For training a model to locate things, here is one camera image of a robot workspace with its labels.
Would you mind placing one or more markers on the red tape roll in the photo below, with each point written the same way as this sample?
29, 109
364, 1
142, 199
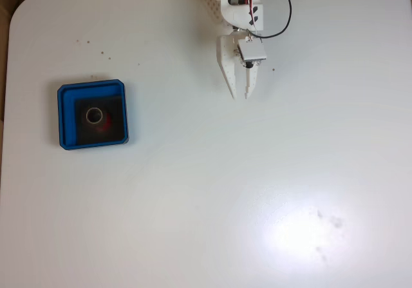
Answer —
107, 120

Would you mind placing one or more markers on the blue square box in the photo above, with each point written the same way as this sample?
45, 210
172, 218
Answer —
67, 120

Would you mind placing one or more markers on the white square camera box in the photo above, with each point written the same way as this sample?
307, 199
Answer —
252, 50

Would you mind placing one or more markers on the white perforated base plate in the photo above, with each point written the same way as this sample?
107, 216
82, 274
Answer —
212, 6

